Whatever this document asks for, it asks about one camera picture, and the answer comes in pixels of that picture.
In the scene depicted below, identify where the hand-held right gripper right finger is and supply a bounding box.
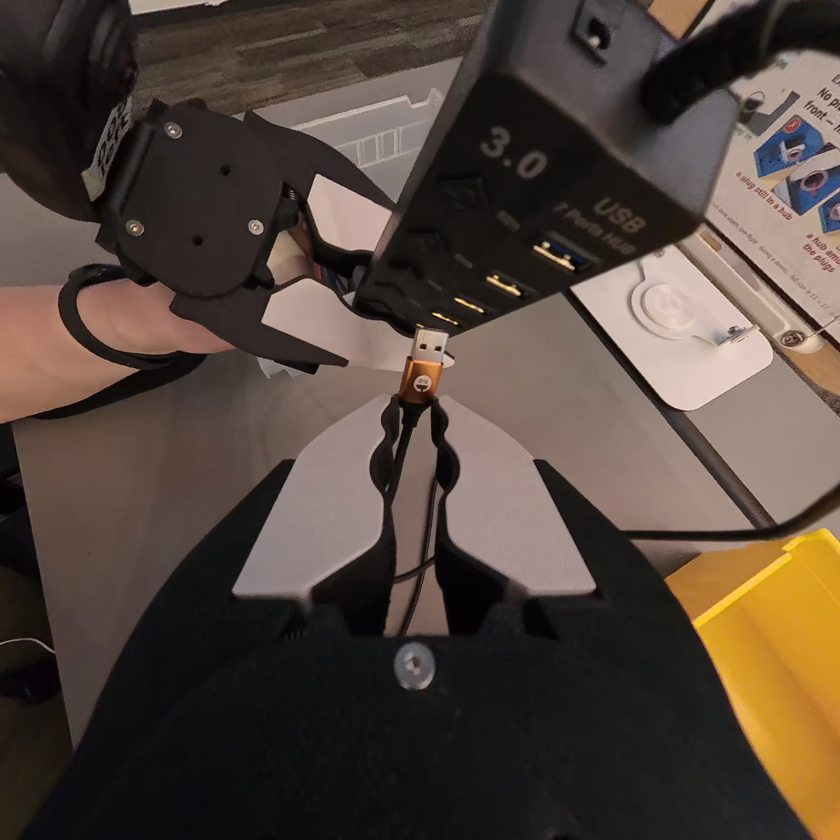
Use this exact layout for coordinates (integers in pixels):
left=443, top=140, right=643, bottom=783
left=430, top=394, right=598, bottom=635

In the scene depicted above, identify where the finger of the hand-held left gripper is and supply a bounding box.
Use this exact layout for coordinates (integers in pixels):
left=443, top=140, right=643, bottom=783
left=261, top=276, right=455, bottom=368
left=298, top=174, right=396, bottom=273

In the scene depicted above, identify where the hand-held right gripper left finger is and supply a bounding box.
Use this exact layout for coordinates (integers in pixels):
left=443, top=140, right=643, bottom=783
left=233, top=394, right=399, bottom=635

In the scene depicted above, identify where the clear plastic bin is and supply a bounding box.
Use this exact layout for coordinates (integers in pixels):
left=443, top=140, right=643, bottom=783
left=252, top=85, right=448, bottom=385

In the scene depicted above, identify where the orange plug usb cable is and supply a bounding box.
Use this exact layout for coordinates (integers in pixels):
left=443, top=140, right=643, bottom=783
left=384, top=327, right=455, bottom=636

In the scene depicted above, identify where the black multi-port usb hub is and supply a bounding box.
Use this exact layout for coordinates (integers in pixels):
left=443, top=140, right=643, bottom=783
left=353, top=0, right=741, bottom=337

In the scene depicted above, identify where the yellow plastic bin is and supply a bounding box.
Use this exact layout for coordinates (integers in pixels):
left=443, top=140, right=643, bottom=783
left=664, top=528, right=840, bottom=840

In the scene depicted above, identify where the person's left forearm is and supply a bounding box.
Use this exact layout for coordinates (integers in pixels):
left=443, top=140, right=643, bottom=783
left=0, top=282, right=99, bottom=424

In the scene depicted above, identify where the person's left hand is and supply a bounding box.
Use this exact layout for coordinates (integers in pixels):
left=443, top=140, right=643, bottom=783
left=77, top=277, right=237, bottom=360

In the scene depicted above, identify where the black wristband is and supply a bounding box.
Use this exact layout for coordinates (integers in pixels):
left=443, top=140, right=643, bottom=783
left=58, top=262, right=206, bottom=371

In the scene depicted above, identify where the white metal document stand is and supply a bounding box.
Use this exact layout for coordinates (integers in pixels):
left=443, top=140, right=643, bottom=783
left=570, top=230, right=840, bottom=413

